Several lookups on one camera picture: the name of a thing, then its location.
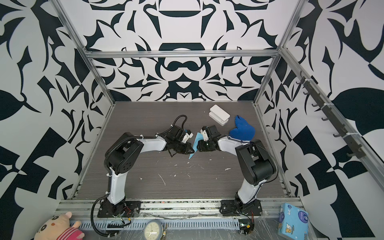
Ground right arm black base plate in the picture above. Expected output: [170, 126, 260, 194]
[219, 200, 263, 217]

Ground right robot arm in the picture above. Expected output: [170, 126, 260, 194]
[197, 126, 278, 208]

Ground white rectangular box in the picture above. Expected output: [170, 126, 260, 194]
[209, 105, 230, 126]

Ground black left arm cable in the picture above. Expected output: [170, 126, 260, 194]
[90, 194, 127, 238]

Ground blue cloth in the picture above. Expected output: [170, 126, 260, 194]
[229, 115, 256, 141]

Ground small black electronics module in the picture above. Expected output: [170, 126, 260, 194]
[239, 219, 255, 235]

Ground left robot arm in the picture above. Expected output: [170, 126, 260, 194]
[104, 126, 195, 207]

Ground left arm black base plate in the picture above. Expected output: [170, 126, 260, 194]
[97, 200, 142, 218]

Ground white slotted cable duct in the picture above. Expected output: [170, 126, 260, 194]
[94, 219, 239, 231]

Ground light blue paper sheet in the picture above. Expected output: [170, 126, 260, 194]
[189, 133, 204, 159]

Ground pink plush toy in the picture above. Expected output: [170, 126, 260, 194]
[34, 212, 85, 240]

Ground blue tissue pack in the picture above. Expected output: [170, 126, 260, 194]
[278, 203, 309, 240]

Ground round analog clock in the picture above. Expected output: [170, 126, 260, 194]
[143, 220, 164, 240]

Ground black wall hook rack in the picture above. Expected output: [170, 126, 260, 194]
[297, 71, 367, 159]

